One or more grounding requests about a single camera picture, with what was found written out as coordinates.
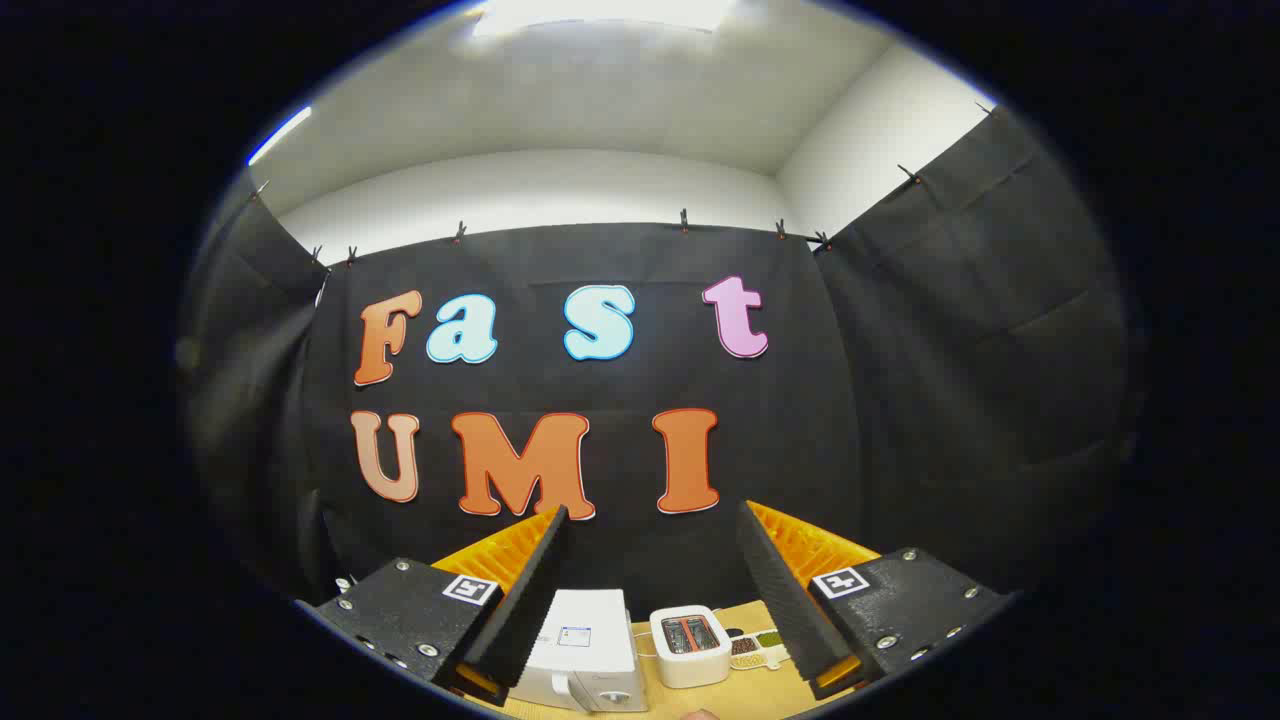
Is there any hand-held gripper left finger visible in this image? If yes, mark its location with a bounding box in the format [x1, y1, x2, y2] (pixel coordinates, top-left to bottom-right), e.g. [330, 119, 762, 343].
[297, 505, 571, 706]

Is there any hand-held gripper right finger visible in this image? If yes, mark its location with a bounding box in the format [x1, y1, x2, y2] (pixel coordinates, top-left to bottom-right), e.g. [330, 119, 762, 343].
[737, 500, 1021, 701]

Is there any white microwave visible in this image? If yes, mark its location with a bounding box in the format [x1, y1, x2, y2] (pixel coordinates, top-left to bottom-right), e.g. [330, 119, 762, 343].
[508, 588, 649, 713]

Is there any white divided dish of beans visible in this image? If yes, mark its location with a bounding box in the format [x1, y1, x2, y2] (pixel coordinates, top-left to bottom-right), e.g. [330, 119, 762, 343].
[728, 628, 791, 671]

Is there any white toaster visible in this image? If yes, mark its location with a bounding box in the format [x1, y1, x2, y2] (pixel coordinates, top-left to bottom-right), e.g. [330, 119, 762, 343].
[650, 605, 733, 689]

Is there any row of black clips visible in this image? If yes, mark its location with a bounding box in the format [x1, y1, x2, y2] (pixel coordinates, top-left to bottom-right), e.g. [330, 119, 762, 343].
[250, 100, 1001, 269]

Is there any long ceiling light strip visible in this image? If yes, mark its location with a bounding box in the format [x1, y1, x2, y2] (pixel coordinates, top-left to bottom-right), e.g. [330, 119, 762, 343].
[248, 105, 313, 166]

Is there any rectangular ceiling light panel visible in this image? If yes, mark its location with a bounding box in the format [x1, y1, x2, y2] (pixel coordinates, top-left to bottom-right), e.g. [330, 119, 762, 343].
[470, 0, 741, 39]

